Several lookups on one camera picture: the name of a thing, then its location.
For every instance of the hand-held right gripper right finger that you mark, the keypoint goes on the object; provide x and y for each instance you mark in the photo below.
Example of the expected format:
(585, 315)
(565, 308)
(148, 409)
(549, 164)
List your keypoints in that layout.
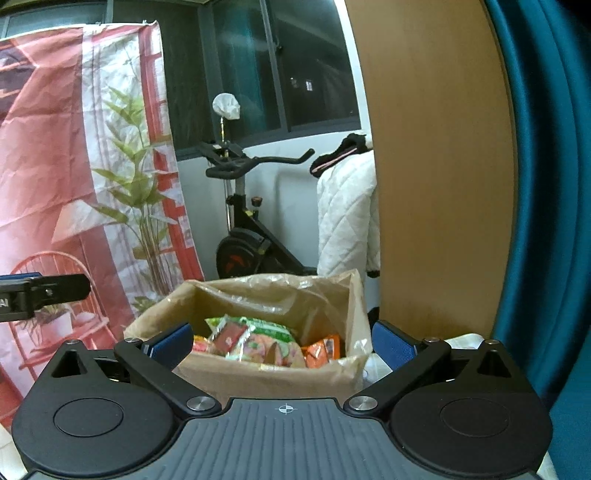
(392, 348)

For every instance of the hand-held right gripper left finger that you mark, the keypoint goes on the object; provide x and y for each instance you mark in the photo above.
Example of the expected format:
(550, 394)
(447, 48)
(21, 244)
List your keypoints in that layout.
(173, 346)

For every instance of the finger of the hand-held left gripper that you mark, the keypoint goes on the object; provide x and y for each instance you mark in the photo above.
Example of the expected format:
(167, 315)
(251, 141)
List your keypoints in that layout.
(51, 288)

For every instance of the orange snack packet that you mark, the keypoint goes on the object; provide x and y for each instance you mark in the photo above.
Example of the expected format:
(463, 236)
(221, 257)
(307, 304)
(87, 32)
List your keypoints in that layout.
(321, 353)

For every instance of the taped cardboard box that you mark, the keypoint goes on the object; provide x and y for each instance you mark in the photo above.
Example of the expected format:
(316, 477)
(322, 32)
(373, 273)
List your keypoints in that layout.
(258, 383)

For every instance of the small red snack packet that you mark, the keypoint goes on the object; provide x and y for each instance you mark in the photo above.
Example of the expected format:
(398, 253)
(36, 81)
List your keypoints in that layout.
(231, 339)

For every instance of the large green clear snack bag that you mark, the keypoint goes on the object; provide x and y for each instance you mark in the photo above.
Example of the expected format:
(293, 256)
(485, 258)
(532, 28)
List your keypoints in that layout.
(268, 330)

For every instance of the black exercise bike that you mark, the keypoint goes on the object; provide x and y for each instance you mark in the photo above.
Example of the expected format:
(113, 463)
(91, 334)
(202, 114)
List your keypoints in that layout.
(240, 240)

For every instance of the red printed backdrop cloth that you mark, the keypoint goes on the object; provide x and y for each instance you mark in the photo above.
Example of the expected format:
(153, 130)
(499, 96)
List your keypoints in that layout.
(46, 161)

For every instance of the white quilted blanket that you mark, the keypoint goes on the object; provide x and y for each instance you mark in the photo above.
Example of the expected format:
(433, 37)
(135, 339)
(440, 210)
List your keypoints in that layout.
(346, 207)

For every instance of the wooden board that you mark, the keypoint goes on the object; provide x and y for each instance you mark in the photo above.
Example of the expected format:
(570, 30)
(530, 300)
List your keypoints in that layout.
(438, 184)

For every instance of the black garment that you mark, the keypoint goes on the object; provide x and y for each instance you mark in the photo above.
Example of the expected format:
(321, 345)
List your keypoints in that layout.
(341, 147)

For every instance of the teal curtain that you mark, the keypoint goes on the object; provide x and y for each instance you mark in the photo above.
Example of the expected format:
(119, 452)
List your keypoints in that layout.
(554, 184)

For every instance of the white bike seat cover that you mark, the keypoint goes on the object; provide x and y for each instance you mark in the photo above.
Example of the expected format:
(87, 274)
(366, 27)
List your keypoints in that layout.
(226, 106)

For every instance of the dark window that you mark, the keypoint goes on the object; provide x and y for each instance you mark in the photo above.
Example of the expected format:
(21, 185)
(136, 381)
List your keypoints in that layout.
(300, 69)

